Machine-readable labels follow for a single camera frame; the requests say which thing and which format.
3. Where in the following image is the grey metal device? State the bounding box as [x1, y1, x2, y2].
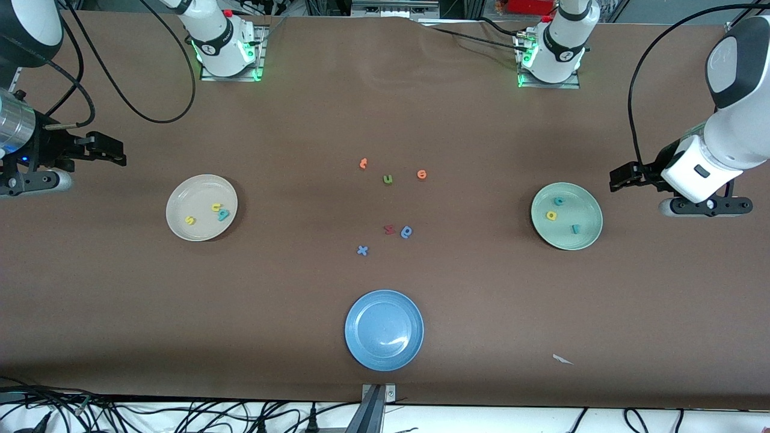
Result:
[351, 0, 441, 19]

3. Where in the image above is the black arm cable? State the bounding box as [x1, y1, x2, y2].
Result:
[628, 3, 770, 172]
[36, 0, 197, 130]

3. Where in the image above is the black cable bundle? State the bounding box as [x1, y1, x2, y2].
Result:
[0, 376, 347, 433]

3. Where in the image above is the black base power cable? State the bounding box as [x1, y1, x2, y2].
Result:
[418, 21, 530, 54]

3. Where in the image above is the blue round plate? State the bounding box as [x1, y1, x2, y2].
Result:
[345, 290, 425, 372]

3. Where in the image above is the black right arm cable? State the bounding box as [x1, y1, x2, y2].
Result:
[36, 0, 197, 130]

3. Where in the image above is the aluminium profile with bracket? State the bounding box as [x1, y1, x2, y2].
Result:
[346, 383, 398, 433]

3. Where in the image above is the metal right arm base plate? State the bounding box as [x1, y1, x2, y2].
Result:
[200, 27, 265, 82]

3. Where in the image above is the red box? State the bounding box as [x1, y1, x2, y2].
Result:
[504, 0, 555, 16]

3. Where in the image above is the green round plate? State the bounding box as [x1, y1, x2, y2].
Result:
[531, 182, 603, 251]

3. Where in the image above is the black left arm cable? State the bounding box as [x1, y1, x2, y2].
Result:
[628, 3, 770, 172]

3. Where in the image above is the beige round plate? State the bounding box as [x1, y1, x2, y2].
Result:
[166, 174, 238, 242]

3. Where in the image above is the brown table cover sheet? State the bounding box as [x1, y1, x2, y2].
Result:
[0, 11, 770, 411]

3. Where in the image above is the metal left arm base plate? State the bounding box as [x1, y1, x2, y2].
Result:
[517, 30, 582, 90]

